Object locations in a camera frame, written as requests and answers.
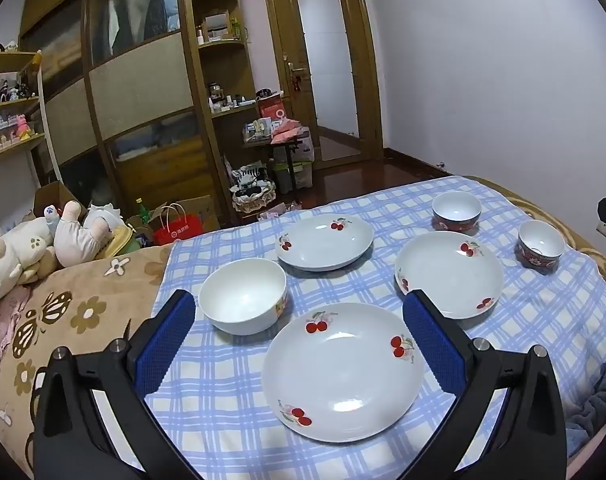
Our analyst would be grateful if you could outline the golden patterned bedsheet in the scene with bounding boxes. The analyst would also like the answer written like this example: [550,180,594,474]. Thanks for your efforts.
[460,175,606,303]

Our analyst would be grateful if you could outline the brown floral blanket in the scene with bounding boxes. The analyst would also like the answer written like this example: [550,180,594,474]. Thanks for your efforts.
[0,242,178,480]

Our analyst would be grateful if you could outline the wooden corner shelf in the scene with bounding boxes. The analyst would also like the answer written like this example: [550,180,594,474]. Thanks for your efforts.
[177,0,286,226]

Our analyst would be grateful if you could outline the grey-blue fleece cloth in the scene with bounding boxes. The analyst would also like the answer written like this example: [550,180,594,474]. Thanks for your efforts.
[565,330,606,448]

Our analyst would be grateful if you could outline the pink plush toy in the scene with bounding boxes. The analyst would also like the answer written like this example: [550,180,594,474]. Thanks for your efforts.
[52,200,118,268]

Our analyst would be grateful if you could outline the small folding table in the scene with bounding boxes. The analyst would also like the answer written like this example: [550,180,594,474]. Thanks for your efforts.
[242,132,314,192]

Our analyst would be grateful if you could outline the white cherry plate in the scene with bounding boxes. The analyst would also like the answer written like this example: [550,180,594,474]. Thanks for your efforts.
[394,231,504,321]
[275,213,375,272]
[261,302,426,443]

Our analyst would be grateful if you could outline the pink clothing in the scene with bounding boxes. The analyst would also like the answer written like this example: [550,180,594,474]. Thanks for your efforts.
[567,435,606,480]

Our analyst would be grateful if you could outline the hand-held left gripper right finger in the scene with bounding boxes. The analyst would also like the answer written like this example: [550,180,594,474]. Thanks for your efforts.
[402,287,568,480]

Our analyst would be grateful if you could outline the small red-sided bowl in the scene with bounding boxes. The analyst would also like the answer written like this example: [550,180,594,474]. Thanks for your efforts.
[514,219,566,276]
[431,192,483,233]

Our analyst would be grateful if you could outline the blue checked cloth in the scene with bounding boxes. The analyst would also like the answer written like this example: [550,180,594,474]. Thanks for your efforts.
[142,175,606,480]

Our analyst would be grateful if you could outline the wicker basket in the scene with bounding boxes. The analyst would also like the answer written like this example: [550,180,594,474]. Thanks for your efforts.
[231,184,278,214]

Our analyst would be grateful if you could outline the pink figurine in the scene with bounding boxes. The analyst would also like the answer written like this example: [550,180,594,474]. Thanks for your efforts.
[13,113,34,142]

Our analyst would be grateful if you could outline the white-framed display shelf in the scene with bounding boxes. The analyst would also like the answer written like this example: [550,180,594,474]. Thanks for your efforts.
[0,50,64,237]

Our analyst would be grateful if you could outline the wooden door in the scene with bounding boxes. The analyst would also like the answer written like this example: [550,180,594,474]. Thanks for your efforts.
[259,0,388,171]

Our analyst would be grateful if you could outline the row of small figurines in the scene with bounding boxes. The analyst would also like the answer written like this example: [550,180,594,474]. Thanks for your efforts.
[0,76,40,107]

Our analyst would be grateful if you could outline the cardboard box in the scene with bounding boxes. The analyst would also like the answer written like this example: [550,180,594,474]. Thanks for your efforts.
[147,195,222,235]
[32,180,90,222]

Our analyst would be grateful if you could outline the large white bowl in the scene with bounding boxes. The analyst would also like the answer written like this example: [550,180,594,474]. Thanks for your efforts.
[198,257,289,336]

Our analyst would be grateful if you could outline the pink fuzzy blanket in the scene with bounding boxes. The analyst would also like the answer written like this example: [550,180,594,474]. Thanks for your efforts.
[0,285,34,406]

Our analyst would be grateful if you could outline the cream plush toy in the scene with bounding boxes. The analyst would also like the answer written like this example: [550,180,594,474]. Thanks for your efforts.
[0,215,60,332]

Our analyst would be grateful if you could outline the pink cloth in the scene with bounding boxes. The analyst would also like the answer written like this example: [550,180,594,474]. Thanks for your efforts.
[271,117,304,145]

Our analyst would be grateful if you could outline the red paper bag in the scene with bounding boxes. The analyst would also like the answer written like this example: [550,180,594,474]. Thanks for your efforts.
[153,203,205,247]

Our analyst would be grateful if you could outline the zebra striped plush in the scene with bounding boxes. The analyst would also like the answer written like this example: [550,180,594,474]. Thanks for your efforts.
[230,161,270,196]

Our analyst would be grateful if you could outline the clear storage bin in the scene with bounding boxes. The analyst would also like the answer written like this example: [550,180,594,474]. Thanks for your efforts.
[267,132,316,195]

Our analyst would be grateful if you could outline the wooden wardrobe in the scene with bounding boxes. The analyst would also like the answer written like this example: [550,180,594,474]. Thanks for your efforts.
[19,0,221,223]

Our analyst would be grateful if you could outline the metal door handle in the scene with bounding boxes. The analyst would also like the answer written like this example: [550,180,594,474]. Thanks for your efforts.
[287,59,310,86]

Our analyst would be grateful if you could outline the white ruffled doll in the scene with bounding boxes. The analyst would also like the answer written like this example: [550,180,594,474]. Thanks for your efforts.
[84,202,122,228]

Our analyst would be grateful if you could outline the pink packets on floor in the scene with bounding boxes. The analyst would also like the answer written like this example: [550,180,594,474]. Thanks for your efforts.
[259,201,304,221]

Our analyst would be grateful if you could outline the red box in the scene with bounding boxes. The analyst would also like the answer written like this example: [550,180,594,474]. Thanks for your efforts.
[258,96,290,122]

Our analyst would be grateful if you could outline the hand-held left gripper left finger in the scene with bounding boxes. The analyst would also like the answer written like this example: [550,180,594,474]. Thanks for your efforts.
[33,289,204,480]

